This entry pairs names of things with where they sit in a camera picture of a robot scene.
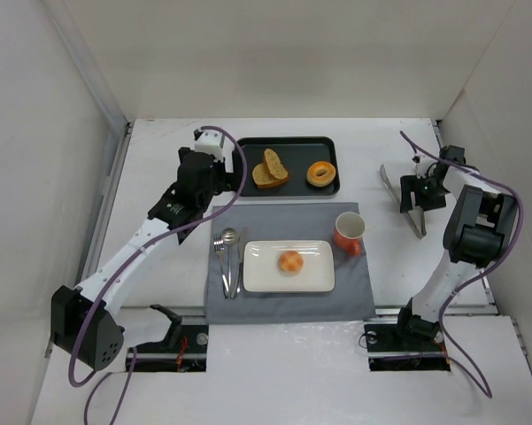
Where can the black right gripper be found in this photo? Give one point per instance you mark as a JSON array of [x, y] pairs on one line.
[[407, 193]]

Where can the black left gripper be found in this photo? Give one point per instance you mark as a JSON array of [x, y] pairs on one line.
[[229, 178]]

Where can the metal tongs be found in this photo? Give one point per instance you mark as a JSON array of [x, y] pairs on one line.
[[417, 226]]

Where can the small round bun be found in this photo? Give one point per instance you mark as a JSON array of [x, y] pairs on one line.
[[290, 262]]

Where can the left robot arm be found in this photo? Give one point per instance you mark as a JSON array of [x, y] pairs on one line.
[[85, 321]]

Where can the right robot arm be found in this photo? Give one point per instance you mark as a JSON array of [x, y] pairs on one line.
[[476, 235]]

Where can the bottom brown bread slice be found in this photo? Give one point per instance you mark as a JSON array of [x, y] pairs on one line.
[[264, 180]]

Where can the brown bread slice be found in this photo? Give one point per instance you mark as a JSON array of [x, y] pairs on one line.
[[274, 165], [264, 180]]

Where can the top brown bread slice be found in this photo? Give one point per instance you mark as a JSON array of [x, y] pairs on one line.
[[274, 165]]

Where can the metal spoon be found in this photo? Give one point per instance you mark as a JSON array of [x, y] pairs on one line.
[[230, 238]]

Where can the metal knife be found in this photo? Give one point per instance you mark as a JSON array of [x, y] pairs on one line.
[[242, 241]]

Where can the metal fork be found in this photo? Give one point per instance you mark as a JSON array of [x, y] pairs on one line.
[[219, 249]]

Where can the black baking tray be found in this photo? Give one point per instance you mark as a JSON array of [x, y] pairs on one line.
[[297, 154]]

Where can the orange mug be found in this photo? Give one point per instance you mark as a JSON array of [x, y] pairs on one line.
[[348, 232]]

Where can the orange bagel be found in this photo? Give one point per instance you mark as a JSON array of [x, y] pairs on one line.
[[320, 174]]

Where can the white rectangular plate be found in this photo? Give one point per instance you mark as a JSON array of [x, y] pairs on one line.
[[263, 273]]

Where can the grey cloth placemat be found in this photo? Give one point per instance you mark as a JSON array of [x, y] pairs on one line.
[[351, 299]]

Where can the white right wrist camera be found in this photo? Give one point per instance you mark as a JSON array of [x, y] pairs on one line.
[[421, 165]]

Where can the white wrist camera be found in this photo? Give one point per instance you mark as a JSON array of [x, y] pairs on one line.
[[421, 165], [210, 142]]

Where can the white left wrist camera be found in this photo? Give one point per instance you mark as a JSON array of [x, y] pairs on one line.
[[210, 142]]

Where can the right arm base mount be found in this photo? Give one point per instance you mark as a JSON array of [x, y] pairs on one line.
[[389, 352]]

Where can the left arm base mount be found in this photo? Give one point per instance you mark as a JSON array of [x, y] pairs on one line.
[[168, 342]]

